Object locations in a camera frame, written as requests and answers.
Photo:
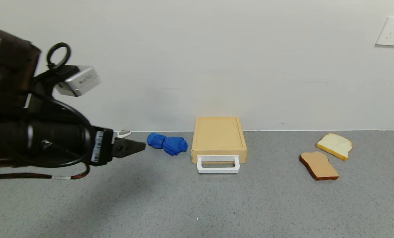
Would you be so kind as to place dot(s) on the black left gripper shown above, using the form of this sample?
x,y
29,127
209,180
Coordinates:
x,y
101,147

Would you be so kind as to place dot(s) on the yellow drawer cabinet case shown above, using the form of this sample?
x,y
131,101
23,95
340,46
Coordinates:
x,y
218,134

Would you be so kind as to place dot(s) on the white grey peeler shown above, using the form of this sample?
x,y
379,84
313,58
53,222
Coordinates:
x,y
125,134

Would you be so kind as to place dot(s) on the crumpled blue cloth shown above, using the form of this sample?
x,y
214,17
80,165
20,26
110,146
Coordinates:
x,y
174,145

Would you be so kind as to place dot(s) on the brown toast slice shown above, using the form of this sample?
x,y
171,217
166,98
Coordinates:
x,y
318,165

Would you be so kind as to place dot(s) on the white bread slice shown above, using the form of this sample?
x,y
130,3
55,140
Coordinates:
x,y
334,144

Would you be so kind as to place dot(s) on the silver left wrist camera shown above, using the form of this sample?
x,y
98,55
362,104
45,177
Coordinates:
x,y
81,81

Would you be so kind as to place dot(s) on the white wall socket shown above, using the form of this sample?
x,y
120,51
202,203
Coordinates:
x,y
392,31

